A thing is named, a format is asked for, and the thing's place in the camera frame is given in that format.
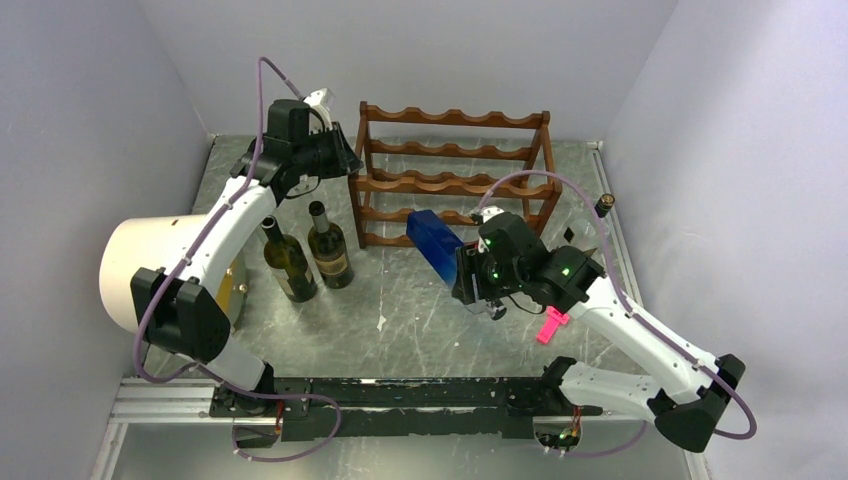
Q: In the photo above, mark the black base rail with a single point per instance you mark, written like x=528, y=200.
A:
x=510, y=407

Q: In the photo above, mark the white orange cylinder drum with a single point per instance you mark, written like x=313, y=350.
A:
x=146, y=242

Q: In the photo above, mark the dark green wine bottle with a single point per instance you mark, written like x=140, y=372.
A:
x=284, y=255

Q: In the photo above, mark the wooden wine rack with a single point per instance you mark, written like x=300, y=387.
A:
x=538, y=203

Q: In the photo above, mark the labelled green wine bottle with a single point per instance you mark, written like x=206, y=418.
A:
x=328, y=247

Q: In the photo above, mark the pink plastic clip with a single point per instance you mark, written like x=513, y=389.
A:
x=554, y=320

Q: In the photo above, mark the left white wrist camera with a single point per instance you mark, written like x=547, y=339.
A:
x=320, y=100

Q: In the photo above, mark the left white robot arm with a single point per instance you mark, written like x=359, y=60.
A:
x=175, y=305

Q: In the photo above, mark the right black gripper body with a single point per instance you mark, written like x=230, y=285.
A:
x=496, y=279

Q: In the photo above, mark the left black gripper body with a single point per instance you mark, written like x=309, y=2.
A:
x=323, y=156

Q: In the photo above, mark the clear square liquor bottle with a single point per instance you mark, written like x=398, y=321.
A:
x=581, y=231

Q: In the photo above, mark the blue square glass bottle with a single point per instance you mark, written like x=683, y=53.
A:
x=436, y=241

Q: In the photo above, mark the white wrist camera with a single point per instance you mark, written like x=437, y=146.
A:
x=320, y=100
x=479, y=216

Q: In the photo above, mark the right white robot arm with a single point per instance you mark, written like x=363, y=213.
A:
x=684, y=390

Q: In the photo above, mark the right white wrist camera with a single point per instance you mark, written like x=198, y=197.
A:
x=479, y=216

